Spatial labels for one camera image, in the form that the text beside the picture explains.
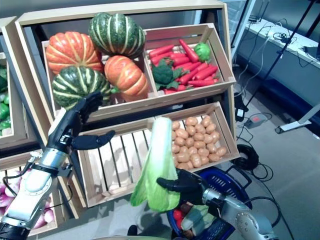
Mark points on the white stand base with caster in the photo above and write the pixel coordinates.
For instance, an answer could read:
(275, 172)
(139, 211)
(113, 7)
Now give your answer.
(297, 125)

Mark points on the brown potato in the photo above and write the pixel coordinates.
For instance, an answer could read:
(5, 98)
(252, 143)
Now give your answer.
(205, 160)
(175, 149)
(196, 160)
(193, 151)
(190, 165)
(200, 128)
(206, 121)
(191, 121)
(191, 130)
(184, 150)
(210, 128)
(180, 142)
(184, 158)
(214, 157)
(175, 160)
(199, 136)
(182, 133)
(215, 136)
(175, 125)
(208, 138)
(183, 166)
(202, 151)
(211, 148)
(221, 151)
(199, 144)
(189, 142)

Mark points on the black power adapter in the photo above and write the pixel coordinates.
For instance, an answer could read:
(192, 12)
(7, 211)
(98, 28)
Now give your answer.
(240, 105)

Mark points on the left black robot foot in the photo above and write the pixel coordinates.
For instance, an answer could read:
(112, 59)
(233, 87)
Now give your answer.
(132, 230)

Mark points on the grey power strip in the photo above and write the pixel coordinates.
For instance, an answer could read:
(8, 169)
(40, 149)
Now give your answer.
(256, 119)

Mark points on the glass door refrigerator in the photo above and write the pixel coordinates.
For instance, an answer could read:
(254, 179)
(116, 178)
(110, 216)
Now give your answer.
(236, 7)

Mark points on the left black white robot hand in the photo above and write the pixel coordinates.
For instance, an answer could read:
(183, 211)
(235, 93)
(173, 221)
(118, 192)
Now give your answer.
(65, 132)

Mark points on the small orange pumpkin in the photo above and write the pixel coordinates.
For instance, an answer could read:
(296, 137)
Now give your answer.
(126, 77)

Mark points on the black tripod stand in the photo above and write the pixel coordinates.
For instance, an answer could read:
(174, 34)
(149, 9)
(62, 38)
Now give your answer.
(280, 51)
(239, 22)

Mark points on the blue plastic shopping basket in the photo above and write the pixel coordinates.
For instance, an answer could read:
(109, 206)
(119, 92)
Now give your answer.
(217, 171)

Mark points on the red chili pepper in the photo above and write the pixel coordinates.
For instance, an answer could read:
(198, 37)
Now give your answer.
(178, 215)

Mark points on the large orange pumpkin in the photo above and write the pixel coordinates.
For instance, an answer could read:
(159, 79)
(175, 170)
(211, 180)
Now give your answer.
(72, 52)

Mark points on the purple white onion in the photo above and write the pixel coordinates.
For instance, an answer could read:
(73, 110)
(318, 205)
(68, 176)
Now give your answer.
(48, 216)
(11, 192)
(2, 188)
(40, 221)
(12, 176)

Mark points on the light green lettuce head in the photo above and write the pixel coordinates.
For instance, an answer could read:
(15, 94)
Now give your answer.
(202, 52)

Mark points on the wooden display shelf frame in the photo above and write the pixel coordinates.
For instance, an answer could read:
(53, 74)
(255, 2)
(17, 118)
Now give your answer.
(8, 22)
(120, 11)

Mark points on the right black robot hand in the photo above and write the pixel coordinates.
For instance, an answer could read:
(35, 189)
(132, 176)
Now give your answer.
(190, 185)

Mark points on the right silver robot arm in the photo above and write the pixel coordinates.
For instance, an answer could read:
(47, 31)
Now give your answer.
(240, 217)

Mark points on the green bell pepper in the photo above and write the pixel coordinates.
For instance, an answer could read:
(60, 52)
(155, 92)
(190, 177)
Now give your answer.
(5, 127)
(3, 111)

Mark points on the white long counter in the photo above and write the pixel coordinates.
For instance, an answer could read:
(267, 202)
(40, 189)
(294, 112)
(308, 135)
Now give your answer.
(287, 70)

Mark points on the wooden slat crate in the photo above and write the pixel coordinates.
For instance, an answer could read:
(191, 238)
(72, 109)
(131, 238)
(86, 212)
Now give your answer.
(226, 135)
(127, 155)
(18, 105)
(117, 107)
(15, 163)
(221, 57)

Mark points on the green striped pumpkin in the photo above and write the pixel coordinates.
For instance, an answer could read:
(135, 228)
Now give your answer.
(77, 86)
(116, 35)

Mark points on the orange red carrot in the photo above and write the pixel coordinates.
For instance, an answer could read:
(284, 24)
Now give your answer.
(160, 59)
(188, 51)
(182, 61)
(206, 72)
(201, 83)
(178, 55)
(161, 51)
(191, 75)

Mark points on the dark green broccoli head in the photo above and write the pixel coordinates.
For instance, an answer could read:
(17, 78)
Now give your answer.
(162, 73)
(3, 80)

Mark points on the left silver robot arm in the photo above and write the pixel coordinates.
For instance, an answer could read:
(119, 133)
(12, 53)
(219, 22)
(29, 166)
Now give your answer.
(35, 185)

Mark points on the green white napa cabbage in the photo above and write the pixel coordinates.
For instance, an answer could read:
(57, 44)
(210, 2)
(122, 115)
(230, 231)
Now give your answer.
(160, 162)
(197, 217)

